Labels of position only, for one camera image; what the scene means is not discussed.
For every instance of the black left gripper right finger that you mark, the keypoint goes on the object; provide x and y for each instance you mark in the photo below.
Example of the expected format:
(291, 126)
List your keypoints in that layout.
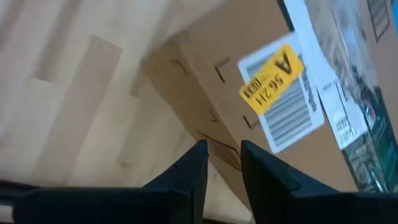
(267, 186)

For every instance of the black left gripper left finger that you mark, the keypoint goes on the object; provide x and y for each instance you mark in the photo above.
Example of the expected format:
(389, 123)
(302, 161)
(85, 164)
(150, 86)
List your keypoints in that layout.
(186, 186)

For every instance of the taped brown cardboard box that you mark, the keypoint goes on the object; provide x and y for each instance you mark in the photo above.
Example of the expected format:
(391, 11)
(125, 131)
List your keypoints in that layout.
(233, 46)

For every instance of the white shipping label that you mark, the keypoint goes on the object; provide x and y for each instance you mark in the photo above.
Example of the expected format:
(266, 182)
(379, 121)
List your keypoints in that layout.
(329, 87)

